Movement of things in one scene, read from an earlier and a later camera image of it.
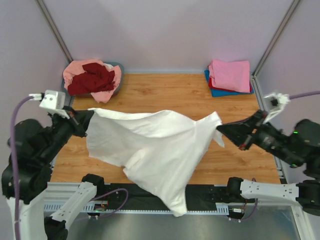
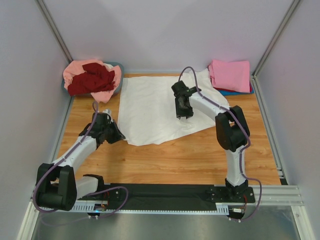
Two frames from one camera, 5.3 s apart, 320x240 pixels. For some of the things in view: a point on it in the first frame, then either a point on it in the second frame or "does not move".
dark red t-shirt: (96, 78) does not move
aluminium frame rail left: (54, 30) does not move
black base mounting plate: (126, 195) does not move
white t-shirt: (163, 150) to (147, 106)
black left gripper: (81, 120) to (118, 136)
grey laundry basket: (122, 74) does not move
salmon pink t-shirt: (101, 97) does not move
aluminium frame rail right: (276, 160) does not move
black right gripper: (237, 132) to (180, 113)
